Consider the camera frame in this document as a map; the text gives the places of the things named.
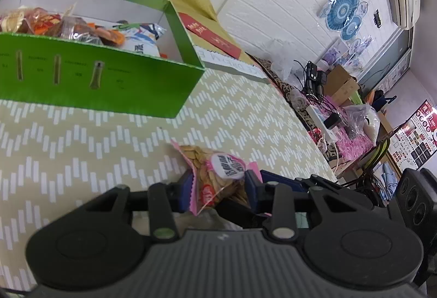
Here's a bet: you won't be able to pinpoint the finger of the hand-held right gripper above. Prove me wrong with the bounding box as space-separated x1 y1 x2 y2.
260 169 375 212

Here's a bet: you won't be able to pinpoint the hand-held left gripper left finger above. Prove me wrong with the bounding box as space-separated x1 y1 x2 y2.
83 171 194 240

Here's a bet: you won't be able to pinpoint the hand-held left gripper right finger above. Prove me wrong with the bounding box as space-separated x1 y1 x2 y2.
243 170 346 240

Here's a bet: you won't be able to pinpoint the pink nut packet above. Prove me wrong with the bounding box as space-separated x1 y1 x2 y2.
170 139 263 217

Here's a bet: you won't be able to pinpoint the green cardboard box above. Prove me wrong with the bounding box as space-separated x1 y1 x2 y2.
0 0 206 119

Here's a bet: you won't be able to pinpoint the white power strip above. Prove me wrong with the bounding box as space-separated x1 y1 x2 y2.
305 105 337 143

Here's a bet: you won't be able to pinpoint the black power adapter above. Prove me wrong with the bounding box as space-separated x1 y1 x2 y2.
323 113 342 130

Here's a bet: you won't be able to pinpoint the pink blanket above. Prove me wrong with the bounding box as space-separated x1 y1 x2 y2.
307 93 376 169

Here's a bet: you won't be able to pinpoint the dark patterned cloth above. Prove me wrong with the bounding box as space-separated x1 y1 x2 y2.
251 54 338 164

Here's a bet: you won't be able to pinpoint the grey plastic bag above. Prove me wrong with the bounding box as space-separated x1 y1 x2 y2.
343 103 381 138

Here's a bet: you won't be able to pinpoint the black chargers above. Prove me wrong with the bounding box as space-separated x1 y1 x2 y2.
304 61 328 94

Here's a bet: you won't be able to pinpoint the patterned tablecloth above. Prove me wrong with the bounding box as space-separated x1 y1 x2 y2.
0 46 338 288

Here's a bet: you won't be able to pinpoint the clear plastic bag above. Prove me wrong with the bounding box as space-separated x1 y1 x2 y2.
273 40 297 80

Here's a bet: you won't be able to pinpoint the red envelope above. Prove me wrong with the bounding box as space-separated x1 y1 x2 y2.
178 12 244 60

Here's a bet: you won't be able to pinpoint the small blue paper fan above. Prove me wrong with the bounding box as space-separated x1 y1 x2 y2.
339 14 364 41

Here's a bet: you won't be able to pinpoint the large blue paper fan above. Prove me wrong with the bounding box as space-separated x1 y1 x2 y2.
326 0 361 29

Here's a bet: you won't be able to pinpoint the yellow cloth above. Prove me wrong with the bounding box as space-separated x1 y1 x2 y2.
51 0 260 67

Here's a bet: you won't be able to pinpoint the wall poster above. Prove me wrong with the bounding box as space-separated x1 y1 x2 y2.
389 99 437 171

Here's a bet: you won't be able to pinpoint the wall photo prints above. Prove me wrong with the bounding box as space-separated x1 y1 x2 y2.
321 37 373 71

